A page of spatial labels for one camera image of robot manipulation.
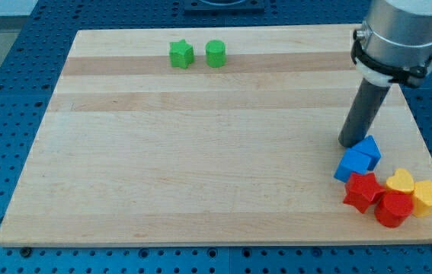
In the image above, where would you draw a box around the yellow heart block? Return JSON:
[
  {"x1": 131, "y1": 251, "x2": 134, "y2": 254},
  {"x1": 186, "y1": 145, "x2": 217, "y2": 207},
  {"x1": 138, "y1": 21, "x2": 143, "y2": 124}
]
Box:
[{"x1": 385, "y1": 168, "x2": 414, "y2": 194}]

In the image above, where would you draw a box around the red star block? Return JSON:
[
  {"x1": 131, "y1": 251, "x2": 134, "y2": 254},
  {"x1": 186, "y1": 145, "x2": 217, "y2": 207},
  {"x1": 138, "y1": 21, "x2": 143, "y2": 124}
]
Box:
[{"x1": 343, "y1": 172, "x2": 386, "y2": 214}]

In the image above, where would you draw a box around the green cylinder block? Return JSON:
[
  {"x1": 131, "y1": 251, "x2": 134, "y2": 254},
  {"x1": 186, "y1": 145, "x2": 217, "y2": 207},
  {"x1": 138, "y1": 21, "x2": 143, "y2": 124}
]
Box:
[{"x1": 205, "y1": 40, "x2": 226, "y2": 68}]

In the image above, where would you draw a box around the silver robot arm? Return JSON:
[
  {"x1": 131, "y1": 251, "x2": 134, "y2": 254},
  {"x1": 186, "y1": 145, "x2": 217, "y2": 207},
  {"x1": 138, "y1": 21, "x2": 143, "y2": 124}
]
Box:
[{"x1": 351, "y1": 0, "x2": 432, "y2": 88}]

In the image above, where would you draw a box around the green star block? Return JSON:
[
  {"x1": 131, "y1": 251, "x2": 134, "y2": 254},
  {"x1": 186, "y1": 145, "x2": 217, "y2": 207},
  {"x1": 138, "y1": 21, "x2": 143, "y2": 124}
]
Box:
[{"x1": 169, "y1": 39, "x2": 194, "y2": 69}]

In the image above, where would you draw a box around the yellow hexagon block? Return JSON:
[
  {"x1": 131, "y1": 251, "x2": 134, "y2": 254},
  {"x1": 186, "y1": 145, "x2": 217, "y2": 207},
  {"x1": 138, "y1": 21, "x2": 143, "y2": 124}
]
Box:
[{"x1": 412, "y1": 180, "x2": 432, "y2": 218}]

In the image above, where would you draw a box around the red cylinder block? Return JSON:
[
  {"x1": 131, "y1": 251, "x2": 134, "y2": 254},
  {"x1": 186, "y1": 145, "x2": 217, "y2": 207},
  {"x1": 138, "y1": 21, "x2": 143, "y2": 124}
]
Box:
[{"x1": 374, "y1": 191, "x2": 414, "y2": 228}]

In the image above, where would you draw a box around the blue cube block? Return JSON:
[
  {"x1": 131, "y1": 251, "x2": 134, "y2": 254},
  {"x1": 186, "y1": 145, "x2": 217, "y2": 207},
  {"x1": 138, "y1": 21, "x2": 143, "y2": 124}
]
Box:
[{"x1": 334, "y1": 148, "x2": 372, "y2": 183}]

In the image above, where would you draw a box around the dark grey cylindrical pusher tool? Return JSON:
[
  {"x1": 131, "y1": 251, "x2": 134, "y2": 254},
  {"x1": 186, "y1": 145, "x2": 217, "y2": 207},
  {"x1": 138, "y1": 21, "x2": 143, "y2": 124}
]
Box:
[{"x1": 338, "y1": 78, "x2": 390, "y2": 148}]

